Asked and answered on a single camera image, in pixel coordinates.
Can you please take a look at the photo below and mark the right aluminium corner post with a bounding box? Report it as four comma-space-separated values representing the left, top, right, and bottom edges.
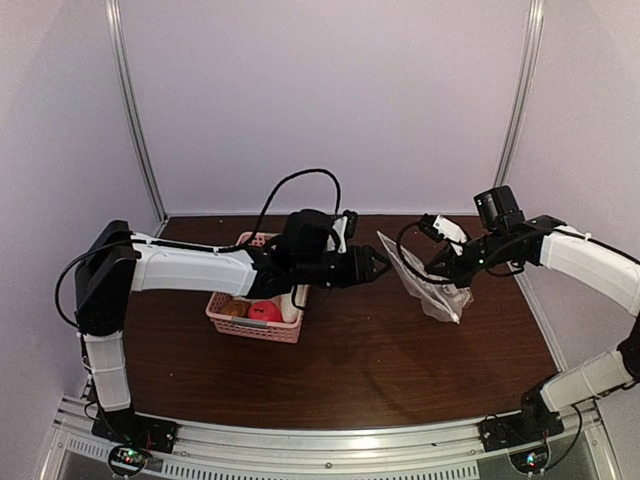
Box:
493, 0, 545, 187

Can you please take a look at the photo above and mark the left aluminium corner post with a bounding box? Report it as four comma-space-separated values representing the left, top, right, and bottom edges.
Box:
104, 0, 168, 223

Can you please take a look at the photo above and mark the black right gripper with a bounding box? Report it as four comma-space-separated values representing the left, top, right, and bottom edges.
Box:
424, 229, 509, 289

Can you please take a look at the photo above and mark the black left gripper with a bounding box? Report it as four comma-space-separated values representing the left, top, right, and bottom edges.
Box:
294, 244, 393, 289

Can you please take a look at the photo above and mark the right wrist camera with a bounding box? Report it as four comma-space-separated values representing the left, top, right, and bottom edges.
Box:
418, 214, 468, 256

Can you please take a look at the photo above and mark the aluminium corner post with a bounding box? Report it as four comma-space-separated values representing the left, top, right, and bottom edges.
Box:
104, 0, 168, 223
493, 0, 545, 187

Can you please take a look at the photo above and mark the white radish with green leaves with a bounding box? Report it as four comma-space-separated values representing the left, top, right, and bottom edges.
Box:
280, 293, 301, 324

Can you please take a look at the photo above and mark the black camera cable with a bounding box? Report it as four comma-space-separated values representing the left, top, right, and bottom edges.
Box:
395, 220, 441, 285
254, 168, 343, 241

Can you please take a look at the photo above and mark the right round circuit board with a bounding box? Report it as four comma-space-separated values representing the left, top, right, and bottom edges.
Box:
509, 446, 550, 476

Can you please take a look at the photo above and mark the pink perforated plastic basket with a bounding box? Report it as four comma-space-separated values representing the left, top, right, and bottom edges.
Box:
205, 250, 309, 344

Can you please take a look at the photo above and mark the round circuit board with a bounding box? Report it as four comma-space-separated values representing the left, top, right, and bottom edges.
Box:
107, 445, 151, 477
509, 446, 550, 476

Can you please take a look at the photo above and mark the red apple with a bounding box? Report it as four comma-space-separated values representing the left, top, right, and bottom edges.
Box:
247, 300, 283, 323

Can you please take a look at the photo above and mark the brown potato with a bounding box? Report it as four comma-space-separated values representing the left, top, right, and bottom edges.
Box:
219, 298, 252, 318

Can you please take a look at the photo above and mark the black right camera cable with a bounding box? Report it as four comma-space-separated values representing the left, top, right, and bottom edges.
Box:
395, 220, 441, 285

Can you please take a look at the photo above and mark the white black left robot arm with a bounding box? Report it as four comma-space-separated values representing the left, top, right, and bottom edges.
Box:
74, 209, 391, 444

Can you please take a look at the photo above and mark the clear zip top bag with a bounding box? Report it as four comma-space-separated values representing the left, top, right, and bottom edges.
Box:
377, 231, 474, 324

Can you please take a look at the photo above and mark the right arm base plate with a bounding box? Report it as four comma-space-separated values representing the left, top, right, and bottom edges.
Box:
478, 412, 565, 452

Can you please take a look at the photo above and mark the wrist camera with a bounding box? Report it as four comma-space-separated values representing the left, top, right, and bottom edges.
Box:
418, 214, 468, 256
326, 210, 359, 254

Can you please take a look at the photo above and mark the aluminium front rail frame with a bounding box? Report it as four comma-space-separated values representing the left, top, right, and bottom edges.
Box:
37, 394, 624, 480

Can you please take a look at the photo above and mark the left round circuit board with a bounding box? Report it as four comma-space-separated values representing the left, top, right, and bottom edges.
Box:
107, 445, 151, 477

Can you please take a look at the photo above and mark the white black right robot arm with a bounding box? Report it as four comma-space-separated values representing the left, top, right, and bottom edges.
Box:
369, 266, 632, 425

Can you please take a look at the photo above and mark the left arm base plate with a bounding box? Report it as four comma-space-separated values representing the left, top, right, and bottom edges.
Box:
91, 408, 178, 454

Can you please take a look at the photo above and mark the black left camera cable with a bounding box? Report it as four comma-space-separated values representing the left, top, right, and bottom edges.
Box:
254, 168, 343, 241

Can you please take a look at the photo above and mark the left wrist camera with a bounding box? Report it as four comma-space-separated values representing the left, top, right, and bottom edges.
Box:
326, 210, 359, 254

